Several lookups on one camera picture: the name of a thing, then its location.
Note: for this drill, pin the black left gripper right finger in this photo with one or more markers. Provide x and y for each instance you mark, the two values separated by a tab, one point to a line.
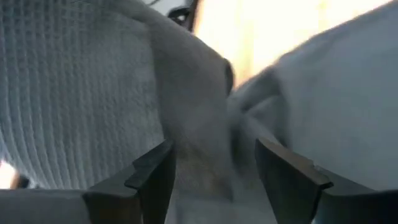
295	199

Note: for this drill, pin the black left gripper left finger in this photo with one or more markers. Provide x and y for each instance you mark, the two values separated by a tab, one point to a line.
140	202

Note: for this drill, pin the grey waffle towel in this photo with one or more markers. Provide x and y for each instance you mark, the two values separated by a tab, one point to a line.
77	93

